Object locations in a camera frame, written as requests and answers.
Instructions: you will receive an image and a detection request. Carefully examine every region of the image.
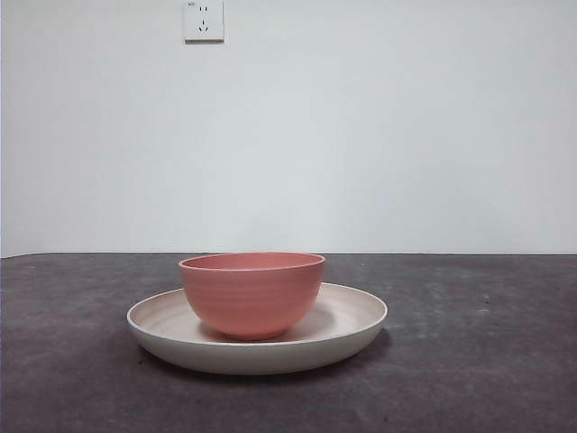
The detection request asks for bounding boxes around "pink ribbed bowl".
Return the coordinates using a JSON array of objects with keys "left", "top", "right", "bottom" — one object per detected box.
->
[{"left": 178, "top": 252, "right": 325, "bottom": 341}]

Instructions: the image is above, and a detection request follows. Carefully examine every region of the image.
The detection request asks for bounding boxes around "white wall socket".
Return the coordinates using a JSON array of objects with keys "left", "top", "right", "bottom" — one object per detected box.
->
[{"left": 183, "top": 0, "right": 225, "bottom": 45}]

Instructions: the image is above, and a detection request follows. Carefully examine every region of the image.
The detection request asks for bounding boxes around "white round plate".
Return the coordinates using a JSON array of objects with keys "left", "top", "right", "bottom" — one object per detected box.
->
[{"left": 125, "top": 282, "right": 389, "bottom": 376}]

